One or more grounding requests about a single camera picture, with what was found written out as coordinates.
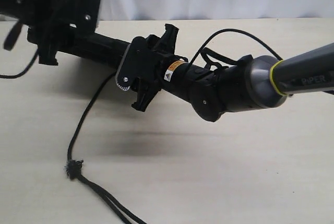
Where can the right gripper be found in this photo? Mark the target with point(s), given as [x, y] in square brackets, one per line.
[143, 63]

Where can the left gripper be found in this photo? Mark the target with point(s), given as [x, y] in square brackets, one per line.
[60, 20]

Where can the black plastic carry case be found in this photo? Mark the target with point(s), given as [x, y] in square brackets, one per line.
[96, 47]

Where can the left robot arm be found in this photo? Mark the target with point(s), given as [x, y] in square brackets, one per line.
[25, 12]

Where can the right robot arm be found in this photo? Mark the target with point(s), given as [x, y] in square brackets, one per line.
[222, 85]

